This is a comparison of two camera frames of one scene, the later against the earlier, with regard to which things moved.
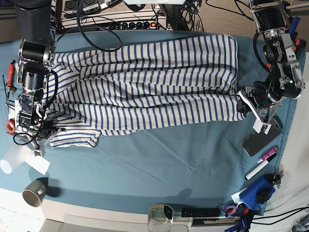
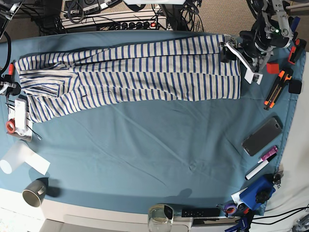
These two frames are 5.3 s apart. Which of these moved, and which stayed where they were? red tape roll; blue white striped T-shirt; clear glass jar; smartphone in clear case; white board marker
Moved: blue white striped T-shirt
Stayed: smartphone in clear case; white board marker; red tape roll; clear glass jar
